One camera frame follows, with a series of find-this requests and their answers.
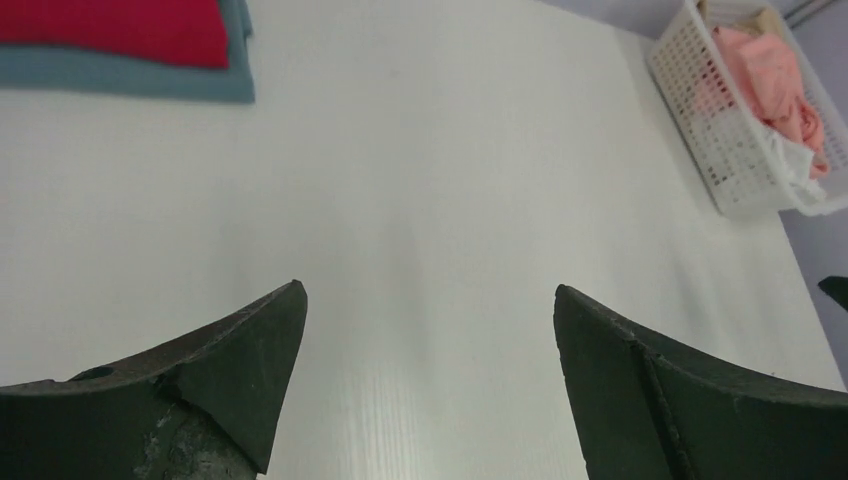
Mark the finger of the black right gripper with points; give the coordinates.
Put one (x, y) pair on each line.
(836, 288)

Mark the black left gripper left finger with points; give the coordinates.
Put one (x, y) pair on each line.
(204, 405)

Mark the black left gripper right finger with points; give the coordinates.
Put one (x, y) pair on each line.
(647, 406)

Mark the red t shirt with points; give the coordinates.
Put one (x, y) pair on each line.
(179, 33)

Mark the white t shirt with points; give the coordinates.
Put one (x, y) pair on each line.
(790, 164)

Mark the pink t shirt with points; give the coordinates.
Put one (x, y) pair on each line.
(767, 74)

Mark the white plastic laundry basket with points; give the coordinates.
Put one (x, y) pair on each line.
(725, 139)

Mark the beige garment in basket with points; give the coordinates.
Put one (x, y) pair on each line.
(764, 20)

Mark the folded blue t shirt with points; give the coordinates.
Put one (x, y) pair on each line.
(53, 68)

